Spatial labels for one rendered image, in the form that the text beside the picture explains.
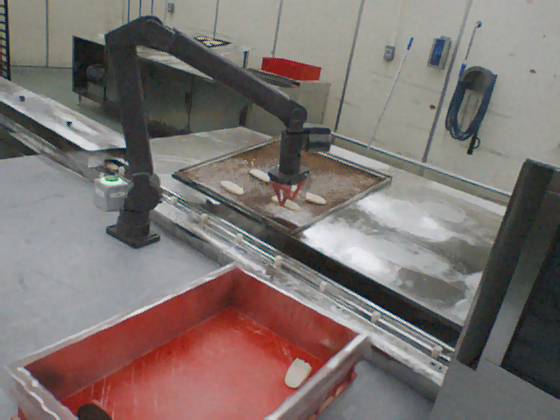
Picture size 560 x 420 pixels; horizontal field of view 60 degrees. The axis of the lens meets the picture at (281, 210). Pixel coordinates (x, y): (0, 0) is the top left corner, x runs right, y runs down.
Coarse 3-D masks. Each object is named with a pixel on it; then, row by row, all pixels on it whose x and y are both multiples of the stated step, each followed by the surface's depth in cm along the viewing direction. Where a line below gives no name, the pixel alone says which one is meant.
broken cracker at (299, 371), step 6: (294, 360) 90; (300, 360) 89; (294, 366) 87; (300, 366) 88; (306, 366) 88; (288, 372) 86; (294, 372) 86; (300, 372) 86; (306, 372) 87; (288, 378) 85; (294, 378) 85; (300, 378) 85; (306, 378) 86; (288, 384) 84; (294, 384) 84; (300, 384) 84
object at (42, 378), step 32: (192, 288) 89; (224, 288) 98; (256, 288) 97; (128, 320) 78; (160, 320) 85; (192, 320) 93; (256, 320) 99; (288, 320) 94; (320, 320) 89; (32, 352) 68; (64, 352) 70; (96, 352) 75; (128, 352) 81; (320, 352) 91; (352, 352) 79; (0, 384) 65; (32, 384) 62; (64, 384) 72; (320, 384) 71; (32, 416) 61; (64, 416) 58; (288, 416) 65
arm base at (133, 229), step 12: (120, 216) 123; (132, 216) 120; (144, 216) 122; (108, 228) 124; (120, 228) 122; (132, 228) 121; (144, 228) 123; (120, 240) 122; (132, 240) 121; (144, 240) 122; (156, 240) 125
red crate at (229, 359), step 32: (224, 320) 98; (160, 352) 86; (192, 352) 88; (224, 352) 89; (256, 352) 91; (288, 352) 92; (96, 384) 77; (128, 384) 78; (160, 384) 79; (192, 384) 80; (224, 384) 82; (256, 384) 83; (128, 416) 72; (160, 416) 73; (192, 416) 74; (224, 416) 75; (256, 416) 76
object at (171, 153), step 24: (168, 144) 209; (192, 144) 215; (216, 144) 222; (240, 144) 229; (168, 168) 180; (192, 192) 162; (240, 216) 150; (264, 240) 137; (288, 240) 139; (312, 264) 128; (360, 288) 121; (360, 312) 110; (408, 312) 114; (456, 336) 108
